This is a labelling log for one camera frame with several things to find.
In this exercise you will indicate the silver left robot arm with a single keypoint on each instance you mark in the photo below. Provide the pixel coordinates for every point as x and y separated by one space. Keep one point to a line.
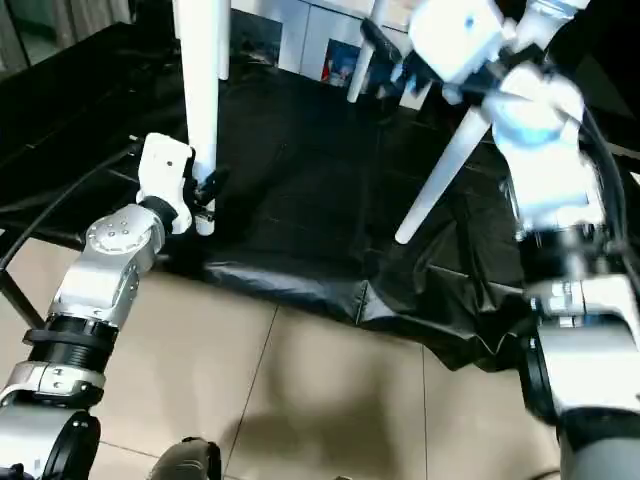
100 280

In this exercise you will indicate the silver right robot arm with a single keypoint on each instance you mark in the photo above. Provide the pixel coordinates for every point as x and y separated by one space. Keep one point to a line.
550 175

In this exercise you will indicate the white glass-door cabinet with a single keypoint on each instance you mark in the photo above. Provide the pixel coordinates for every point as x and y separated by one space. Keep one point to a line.
310 30

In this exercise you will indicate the black table mat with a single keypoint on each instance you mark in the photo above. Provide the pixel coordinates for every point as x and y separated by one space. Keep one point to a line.
325 200

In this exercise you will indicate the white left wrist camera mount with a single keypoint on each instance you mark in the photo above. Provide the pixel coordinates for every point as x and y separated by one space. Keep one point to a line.
165 170

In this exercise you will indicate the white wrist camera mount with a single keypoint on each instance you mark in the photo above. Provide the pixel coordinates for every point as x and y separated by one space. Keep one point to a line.
165 170
460 35

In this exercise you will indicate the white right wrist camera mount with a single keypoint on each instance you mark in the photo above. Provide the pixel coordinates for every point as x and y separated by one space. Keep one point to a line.
460 35

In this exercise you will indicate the black metal table frame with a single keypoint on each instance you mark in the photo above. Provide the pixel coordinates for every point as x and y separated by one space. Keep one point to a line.
20 295

